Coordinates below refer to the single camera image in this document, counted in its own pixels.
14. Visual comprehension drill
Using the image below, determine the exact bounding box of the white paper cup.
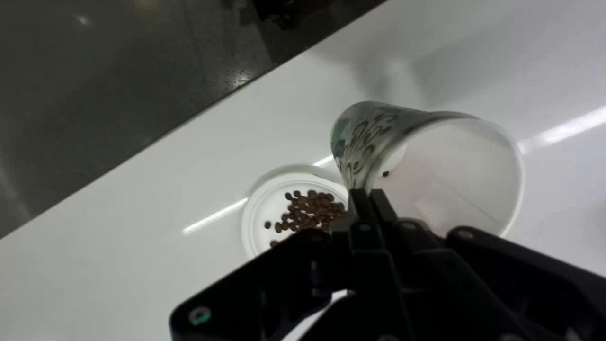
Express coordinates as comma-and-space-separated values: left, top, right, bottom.
368, 111, 527, 240

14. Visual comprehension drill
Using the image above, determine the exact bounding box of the pile of coffee beans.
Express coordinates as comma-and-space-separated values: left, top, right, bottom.
263, 187, 349, 249

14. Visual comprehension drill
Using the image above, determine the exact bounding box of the white bowl with dark food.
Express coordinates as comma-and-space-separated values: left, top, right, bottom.
239, 164, 352, 259

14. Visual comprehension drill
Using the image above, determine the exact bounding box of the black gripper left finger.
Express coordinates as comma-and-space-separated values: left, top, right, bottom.
167, 187, 409, 341

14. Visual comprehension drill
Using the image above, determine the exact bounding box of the printed paper cup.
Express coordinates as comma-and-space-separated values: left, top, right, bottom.
330, 100, 479, 192

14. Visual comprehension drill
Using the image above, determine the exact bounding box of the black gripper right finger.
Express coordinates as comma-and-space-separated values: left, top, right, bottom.
369, 187, 606, 341

